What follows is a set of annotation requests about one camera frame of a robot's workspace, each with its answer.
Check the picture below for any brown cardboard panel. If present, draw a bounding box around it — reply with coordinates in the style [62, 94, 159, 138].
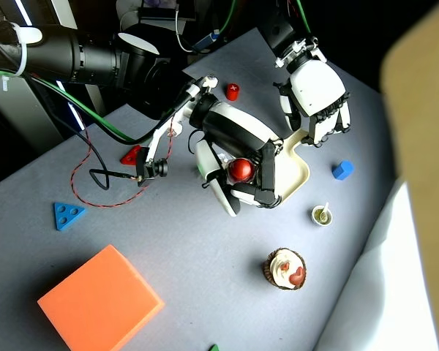
[382, 0, 439, 351]

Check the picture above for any long green cable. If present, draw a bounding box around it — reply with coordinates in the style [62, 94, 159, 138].
[0, 69, 171, 144]

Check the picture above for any grey tablecloth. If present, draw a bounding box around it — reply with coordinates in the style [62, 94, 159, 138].
[0, 27, 407, 351]

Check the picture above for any orange box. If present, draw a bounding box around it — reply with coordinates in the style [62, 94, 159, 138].
[37, 244, 165, 351]

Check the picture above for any blue triangle block with holes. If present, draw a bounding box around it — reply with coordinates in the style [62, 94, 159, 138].
[53, 202, 86, 232]

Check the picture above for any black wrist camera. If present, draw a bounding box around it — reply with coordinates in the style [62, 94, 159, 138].
[135, 146, 169, 187]

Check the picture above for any red and black twisted cable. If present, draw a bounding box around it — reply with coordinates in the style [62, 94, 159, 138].
[70, 113, 177, 209]

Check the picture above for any red triangle block with holes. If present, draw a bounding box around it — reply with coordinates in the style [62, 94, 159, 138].
[119, 145, 142, 165]

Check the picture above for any blue cable connector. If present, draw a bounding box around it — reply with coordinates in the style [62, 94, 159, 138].
[192, 31, 221, 51]

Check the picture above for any cream plastic dustpan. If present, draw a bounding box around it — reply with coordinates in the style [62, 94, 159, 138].
[271, 129, 311, 204]

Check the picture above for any blue hexagon block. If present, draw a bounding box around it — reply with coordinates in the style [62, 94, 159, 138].
[331, 159, 355, 181]

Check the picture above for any small bowl with green soup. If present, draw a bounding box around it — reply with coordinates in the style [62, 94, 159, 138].
[311, 202, 334, 227]

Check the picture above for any short green cable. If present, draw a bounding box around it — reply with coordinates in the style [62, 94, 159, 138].
[295, 0, 312, 37]
[219, 0, 239, 34]

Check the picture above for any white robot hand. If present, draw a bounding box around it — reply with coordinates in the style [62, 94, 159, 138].
[274, 58, 352, 148]
[188, 93, 283, 219]

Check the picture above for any cream brush with grey bristles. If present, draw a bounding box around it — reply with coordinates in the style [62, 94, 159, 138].
[219, 153, 257, 184]

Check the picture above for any toy cupcake with cream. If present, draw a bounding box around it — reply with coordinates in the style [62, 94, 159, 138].
[262, 247, 307, 292]

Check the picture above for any thin white cable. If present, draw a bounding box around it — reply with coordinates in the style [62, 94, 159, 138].
[174, 9, 195, 54]

